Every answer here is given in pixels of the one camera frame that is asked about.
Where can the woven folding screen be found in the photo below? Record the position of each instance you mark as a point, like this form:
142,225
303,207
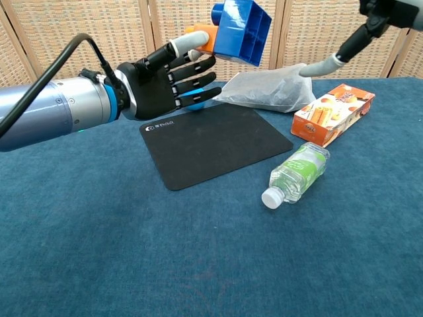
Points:
132,29

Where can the orange snack box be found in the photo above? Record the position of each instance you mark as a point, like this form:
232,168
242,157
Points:
333,114

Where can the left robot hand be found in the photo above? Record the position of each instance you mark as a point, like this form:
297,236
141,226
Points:
168,82

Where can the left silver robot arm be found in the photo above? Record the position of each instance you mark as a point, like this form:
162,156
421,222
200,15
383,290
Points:
56,109

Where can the translucent plastic bag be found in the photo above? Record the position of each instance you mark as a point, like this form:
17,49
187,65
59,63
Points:
267,90

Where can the orange and blue toy block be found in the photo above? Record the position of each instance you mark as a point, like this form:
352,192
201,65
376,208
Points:
239,31

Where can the clear plastic water bottle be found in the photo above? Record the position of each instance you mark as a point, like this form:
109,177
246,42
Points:
297,176

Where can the black mouse pad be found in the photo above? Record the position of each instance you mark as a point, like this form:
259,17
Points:
215,145

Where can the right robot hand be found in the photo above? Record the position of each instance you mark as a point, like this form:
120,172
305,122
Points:
363,36

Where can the blue table cloth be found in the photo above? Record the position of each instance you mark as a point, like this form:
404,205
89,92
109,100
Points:
211,214

